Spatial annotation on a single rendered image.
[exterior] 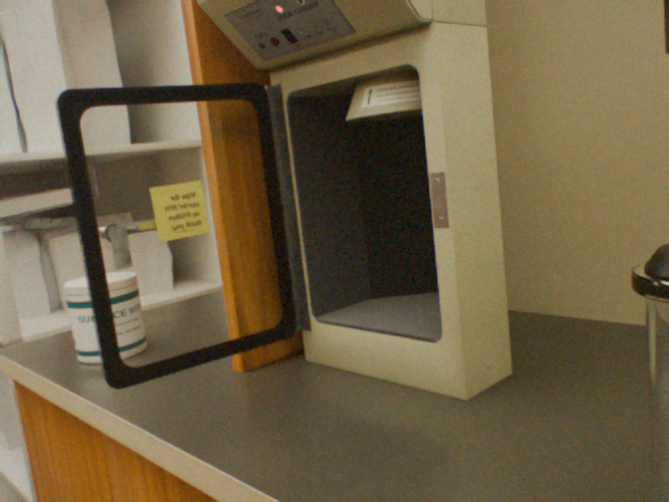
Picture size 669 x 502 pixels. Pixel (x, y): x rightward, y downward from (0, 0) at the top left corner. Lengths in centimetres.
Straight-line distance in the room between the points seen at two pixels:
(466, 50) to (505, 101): 41
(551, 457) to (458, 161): 36
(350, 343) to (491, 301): 23
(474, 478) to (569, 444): 12
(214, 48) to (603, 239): 72
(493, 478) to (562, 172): 66
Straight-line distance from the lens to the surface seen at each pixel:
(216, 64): 102
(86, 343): 125
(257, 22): 91
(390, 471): 69
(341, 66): 89
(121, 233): 87
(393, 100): 87
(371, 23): 81
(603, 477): 68
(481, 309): 85
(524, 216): 123
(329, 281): 102
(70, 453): 133
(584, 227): 118
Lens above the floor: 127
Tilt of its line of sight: 9 degrees down
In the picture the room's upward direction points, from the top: 7 degrees counter-clockwise
